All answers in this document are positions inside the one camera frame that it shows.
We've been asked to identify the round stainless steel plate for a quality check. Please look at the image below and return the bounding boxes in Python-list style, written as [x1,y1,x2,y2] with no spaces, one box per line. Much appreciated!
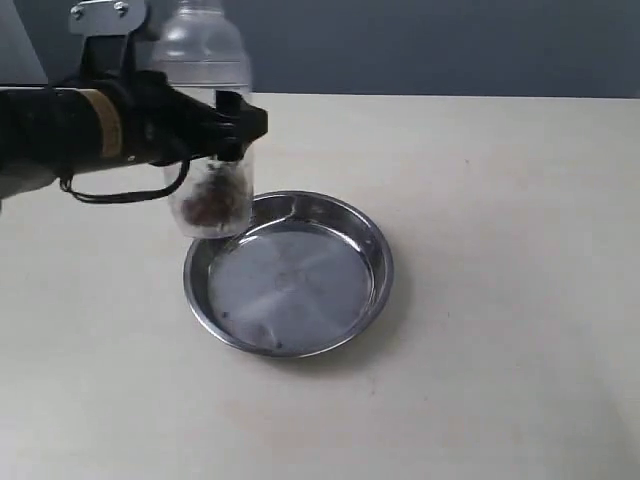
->
[183,190,395,358]

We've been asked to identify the black cable loop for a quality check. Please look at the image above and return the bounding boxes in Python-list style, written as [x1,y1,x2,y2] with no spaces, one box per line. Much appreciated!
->
[58,157,192,205]

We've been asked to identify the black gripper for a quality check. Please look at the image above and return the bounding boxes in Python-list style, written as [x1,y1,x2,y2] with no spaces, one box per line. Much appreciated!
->
[79,35,268,165]

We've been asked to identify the clear plastic shaker bottle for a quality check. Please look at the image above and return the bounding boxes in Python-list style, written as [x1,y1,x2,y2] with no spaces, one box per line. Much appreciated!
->
[152,0,254,239]

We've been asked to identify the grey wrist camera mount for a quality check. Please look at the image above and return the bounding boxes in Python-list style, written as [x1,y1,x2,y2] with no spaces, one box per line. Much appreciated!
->
[68,0,149,37]

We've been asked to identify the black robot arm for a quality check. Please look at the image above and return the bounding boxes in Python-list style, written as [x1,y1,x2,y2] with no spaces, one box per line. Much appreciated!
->
[1,34,268,181]

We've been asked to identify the brown beans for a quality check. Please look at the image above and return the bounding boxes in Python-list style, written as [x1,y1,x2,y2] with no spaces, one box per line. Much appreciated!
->
[180,161,251,236]

